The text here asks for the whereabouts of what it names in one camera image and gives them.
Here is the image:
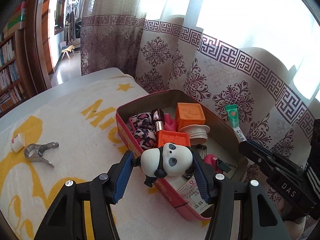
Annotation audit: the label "pink knotted foam tube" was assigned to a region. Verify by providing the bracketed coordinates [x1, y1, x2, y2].
[204, 154, 222, 173]

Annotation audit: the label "dark green binder clip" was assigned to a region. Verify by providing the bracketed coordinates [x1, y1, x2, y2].
[217, 159, 237, 173]

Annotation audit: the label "panda squishy toy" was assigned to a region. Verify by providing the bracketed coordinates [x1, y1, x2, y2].
[132, 143, 194, 187]

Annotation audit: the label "red-orange embossed cube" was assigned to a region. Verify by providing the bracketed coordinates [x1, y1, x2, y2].
[156, 130, 191, 148]

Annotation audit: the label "leopard print plush toy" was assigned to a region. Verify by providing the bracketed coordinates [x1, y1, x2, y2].
[129, 112, 156, 150]

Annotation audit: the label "light orange embossed cube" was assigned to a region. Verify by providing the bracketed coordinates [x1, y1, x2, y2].
[175, 102, 206, 130]

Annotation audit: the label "brown cosmetic bottle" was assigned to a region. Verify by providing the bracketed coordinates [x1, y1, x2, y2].
[151, 108, 165, 132]

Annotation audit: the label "white green medicine box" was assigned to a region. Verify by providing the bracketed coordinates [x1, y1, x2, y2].
[177, 176, 211, 215]

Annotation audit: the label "white green ointment tube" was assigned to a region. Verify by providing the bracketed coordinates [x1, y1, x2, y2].
[225, 104, 247, 142]

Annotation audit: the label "white yellow towel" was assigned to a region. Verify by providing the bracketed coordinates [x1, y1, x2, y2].
[1, 75, 208, 239]

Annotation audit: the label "red biscuit tin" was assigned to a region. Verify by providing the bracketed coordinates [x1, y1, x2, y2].
[116, 90, 248, 221]

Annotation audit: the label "silver metal spring clamp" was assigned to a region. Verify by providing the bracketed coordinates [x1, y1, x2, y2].
[23, 141, 60, 168]

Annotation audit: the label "white red small box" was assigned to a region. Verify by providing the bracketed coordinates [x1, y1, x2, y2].
[11, 133, 25, 153]

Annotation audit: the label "wooden bookshelf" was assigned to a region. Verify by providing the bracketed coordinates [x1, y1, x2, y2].
[0, 29, 35, 116]

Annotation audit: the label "patterned purple curtain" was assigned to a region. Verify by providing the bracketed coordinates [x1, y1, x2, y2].
[80, 0, 320, 205]

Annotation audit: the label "stacked gift boxes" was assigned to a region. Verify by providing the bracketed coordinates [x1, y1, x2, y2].
[3, 0, 28, 38]

